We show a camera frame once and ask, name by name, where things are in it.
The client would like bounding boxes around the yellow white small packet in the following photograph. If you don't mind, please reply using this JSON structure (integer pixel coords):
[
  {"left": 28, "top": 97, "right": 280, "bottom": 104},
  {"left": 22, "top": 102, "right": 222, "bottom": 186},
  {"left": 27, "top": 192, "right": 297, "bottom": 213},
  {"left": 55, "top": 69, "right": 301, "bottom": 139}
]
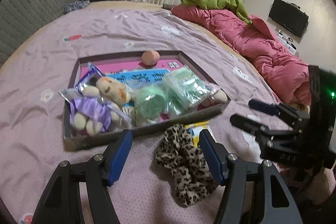
[{"left": 183, "top": 121, "right": 217, "bottom": 148}]

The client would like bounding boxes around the green tissue pack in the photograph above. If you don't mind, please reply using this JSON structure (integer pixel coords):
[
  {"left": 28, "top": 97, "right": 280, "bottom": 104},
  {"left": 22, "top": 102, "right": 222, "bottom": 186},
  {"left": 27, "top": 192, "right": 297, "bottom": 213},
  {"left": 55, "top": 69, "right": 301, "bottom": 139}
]
[{"left": 162, "top": 67, "right": 216, "bottom": 118}]

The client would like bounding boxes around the leopard print scrunchie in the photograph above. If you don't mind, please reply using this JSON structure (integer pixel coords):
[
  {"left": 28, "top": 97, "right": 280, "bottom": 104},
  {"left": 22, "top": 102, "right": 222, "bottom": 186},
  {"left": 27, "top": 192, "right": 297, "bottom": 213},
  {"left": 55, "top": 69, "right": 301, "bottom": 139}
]
[{"left": 154, "top": 124, "right": 219, "bottom": 207}]

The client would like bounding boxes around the beige bear purple dress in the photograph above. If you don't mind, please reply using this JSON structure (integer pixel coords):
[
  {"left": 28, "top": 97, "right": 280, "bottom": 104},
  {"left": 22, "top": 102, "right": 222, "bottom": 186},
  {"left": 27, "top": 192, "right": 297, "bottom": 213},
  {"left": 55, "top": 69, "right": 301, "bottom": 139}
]
[{"left": 59, "top": 76, "right": 133, "bottom": 137}]

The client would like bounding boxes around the pink makeup sponge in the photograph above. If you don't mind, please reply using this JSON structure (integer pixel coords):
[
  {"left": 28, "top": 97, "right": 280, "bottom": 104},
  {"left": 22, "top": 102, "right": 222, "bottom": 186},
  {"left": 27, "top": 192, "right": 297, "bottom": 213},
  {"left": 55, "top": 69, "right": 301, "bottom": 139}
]
[{"left": 141, "top": 51, "right": 161, "bottom": 67}]

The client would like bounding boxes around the blue white packaged eye mask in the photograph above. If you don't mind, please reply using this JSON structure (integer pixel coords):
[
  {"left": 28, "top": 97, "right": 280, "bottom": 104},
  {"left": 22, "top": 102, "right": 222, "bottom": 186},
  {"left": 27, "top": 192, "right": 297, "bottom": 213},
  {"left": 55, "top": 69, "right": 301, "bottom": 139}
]
[{"left": 74, "top": 63, "right": 106, "bottom": 95}]

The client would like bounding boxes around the beige bear pink dress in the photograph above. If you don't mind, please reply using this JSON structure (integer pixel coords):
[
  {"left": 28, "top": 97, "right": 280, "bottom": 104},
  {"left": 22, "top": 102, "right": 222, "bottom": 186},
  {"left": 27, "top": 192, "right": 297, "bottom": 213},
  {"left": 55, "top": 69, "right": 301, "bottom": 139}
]
[{"left": 200, "top": 83, "right": 228, "bottom": 107}]

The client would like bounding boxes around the floral cream scrunchie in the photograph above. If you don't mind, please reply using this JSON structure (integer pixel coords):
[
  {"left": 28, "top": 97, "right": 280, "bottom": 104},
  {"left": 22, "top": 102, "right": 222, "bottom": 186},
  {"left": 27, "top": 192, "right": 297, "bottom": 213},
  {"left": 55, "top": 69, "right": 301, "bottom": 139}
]
[{"left": 121, "top": 106, "right": 136, "bottom": 123}]

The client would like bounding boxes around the pink red quilt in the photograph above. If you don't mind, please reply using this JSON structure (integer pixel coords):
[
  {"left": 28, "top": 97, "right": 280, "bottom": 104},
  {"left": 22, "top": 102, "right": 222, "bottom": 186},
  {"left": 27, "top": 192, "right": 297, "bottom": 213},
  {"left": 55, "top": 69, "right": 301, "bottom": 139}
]
[{"left": 171, "top": 5, "right": 311, "bottom": 106}]

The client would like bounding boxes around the purple patterned bed sheet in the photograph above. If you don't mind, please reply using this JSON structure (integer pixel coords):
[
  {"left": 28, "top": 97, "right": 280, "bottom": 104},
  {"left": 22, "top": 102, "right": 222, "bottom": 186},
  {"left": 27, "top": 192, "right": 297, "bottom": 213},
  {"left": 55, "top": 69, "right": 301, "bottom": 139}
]
[{"left": 1, "top": 9, "right": 285, "bottom": 221}]

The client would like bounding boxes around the black television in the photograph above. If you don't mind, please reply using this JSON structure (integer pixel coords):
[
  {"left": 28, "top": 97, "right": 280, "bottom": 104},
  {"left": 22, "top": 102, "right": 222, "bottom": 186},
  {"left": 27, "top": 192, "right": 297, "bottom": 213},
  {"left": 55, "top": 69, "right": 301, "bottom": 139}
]
[{"left": 268, "top": 0, "right": 309, "bottom": 38}]

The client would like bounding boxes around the purple box lid tray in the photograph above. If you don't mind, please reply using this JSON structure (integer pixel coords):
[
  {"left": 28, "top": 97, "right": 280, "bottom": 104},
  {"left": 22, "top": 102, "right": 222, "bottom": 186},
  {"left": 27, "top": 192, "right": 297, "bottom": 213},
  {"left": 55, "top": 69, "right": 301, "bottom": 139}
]
[{"left": 60, "top": 51, "right": 230, "bottom": 149}]

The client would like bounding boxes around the green blanket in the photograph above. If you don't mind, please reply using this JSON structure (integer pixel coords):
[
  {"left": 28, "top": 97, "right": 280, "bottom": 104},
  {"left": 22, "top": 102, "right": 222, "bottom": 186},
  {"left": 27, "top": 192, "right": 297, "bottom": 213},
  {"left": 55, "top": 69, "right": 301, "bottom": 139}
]
[{"left": 180, "top": 0, "right": 252, "bottom": 24}]

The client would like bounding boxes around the pink blue book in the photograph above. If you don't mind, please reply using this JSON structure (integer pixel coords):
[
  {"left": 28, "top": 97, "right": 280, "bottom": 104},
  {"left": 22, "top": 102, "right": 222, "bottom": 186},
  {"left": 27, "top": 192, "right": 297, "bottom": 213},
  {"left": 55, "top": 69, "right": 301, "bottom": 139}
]
[{"left": 91, "top": 59, "right": 184, "bottom": 87}]

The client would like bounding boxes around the blue grey knit cloth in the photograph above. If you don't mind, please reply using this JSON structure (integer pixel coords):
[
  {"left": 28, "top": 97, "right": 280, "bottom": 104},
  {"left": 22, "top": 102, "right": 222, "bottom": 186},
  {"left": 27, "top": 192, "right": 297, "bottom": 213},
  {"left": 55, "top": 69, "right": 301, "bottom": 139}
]
[{"left": 63, "top": 0, "right": 90, "bottom": 14}]

